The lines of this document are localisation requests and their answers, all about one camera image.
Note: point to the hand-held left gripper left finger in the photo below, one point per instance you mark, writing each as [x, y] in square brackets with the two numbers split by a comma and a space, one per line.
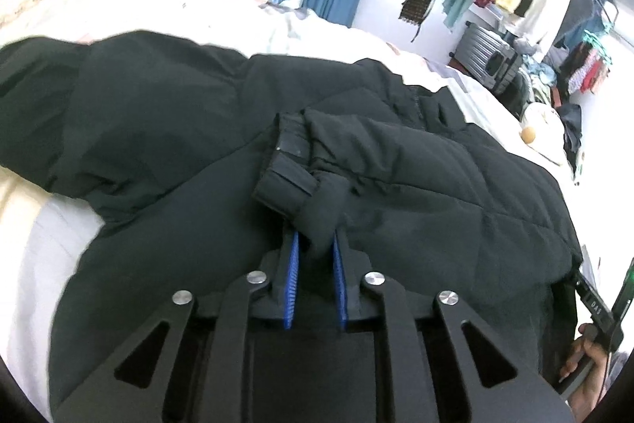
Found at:
[292, 284]

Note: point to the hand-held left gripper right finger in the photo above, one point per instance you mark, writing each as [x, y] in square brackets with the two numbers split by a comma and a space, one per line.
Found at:
[341, 289]

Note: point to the black puffer jacket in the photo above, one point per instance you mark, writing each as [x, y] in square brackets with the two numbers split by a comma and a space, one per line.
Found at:
[198, 145]

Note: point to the pile of clothes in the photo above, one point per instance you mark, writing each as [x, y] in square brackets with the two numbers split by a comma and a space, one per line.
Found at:
[537, 71]

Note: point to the person's right hand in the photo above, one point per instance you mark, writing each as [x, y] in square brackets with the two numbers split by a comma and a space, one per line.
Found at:
[589, 396]

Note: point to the cream bolster pillow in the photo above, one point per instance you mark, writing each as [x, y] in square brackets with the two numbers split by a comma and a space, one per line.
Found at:
[542, 125]

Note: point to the hanging colourful small garments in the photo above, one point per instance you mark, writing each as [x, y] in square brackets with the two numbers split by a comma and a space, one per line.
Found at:
[589, 68]

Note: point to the green clip hanger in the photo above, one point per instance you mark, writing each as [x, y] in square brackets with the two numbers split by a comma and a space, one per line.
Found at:
[597, 39]

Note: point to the grey ribbed suitcase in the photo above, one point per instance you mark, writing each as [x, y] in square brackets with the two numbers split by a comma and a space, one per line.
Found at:
[488, 56]

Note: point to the teal hanging cloth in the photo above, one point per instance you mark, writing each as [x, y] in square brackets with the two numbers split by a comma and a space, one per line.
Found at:
[458, 4]

